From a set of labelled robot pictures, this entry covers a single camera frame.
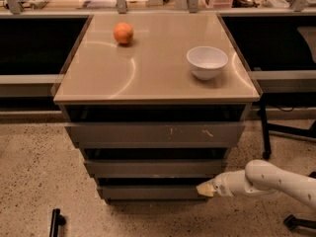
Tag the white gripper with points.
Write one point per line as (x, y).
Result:
(219, 185)

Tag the grey drawer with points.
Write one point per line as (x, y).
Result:
(155, 163)
(155, 134)
(149, 189)

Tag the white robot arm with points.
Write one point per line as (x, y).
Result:
(261, 179)

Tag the grey top drawer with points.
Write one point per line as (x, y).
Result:
(155, 134)

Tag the grey bottom drawer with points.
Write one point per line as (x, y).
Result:
(149, 189)

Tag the beige drawer cabinet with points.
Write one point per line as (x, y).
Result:
(149, 80)

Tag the black stand leg with caster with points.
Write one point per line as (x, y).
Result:
(268, 127)

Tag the black base bottom right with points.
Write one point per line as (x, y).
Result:
(291, 222)

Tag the white bowl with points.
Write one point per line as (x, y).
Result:
(206, 62)

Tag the black bar bottom left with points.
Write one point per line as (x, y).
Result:
(57, 220)

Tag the orange fruit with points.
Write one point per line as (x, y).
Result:
(123, 33)

